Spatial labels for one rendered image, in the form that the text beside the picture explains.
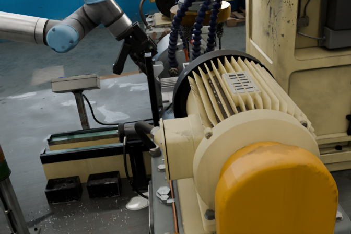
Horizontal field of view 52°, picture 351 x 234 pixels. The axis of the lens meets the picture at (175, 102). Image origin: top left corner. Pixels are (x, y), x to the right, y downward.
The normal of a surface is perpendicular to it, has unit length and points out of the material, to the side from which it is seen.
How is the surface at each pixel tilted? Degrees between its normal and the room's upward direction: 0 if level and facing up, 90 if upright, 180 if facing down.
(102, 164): 90
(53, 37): 90
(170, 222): 0
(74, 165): 90
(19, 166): 0
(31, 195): 0
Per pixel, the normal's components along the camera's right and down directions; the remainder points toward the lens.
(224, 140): -0.15, 0.18
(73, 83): 0.03, -0.06
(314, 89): 0.08, 0.43
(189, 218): -0.09, -0.89
